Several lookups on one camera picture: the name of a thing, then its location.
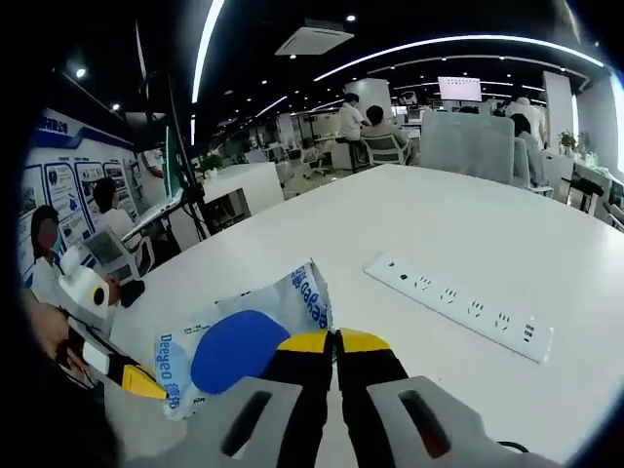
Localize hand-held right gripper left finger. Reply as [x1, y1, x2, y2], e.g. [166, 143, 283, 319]
[184, 329, 360, 468]

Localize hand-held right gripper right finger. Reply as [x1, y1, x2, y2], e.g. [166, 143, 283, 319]
[335, 327, 562, 468]

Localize white wet wipes pack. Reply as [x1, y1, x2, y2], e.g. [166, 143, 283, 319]
[154, 257, 335, 423]

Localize person's left hand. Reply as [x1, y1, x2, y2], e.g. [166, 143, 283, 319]
[28, 301, 94, 386]

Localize small black object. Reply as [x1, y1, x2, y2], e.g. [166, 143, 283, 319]
[119, 280, 146, 308]

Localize white mesh chair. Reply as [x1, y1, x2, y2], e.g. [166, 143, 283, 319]
[85, 226, 157, 284]

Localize white desk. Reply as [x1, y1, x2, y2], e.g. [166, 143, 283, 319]
[119, 189, 189, 243]

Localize white power strip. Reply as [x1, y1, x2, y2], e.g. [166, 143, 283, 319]
[363, 251, 556, 365]

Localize black tripod stand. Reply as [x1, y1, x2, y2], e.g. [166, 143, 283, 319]
[165, 75, 211, 240]

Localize green monitor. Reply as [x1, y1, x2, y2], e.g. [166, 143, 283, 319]
[164, 125, 180, 197]

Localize small potted plant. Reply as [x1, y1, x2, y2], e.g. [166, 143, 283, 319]
[198, 153, 225, 179]

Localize white cabinet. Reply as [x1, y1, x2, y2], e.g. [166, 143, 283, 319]
[202, 161, 287, 240]

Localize white swivel chair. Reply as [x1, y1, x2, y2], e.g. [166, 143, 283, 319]
[299, 138, 332, 179]

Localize white office chair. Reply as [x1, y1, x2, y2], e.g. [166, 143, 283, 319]
[360, 132, 410, 167]

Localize large grey mesh chair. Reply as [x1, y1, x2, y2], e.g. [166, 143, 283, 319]
[419, 110, 516, 185]

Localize black stool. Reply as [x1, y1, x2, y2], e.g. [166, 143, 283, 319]
[567, 175, 610, 215]

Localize ceiling air conditioner unit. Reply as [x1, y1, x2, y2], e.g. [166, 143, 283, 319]
[274, 18, 356, 58]

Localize long curved ceiling light strip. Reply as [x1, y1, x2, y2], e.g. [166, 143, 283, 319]
[314, 33, 605, 83]

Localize wall poster boards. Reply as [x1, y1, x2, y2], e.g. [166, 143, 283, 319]
[21, 109, 142, 289]

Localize wall screen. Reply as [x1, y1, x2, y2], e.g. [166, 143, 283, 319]
[437, 76, 483, 102]

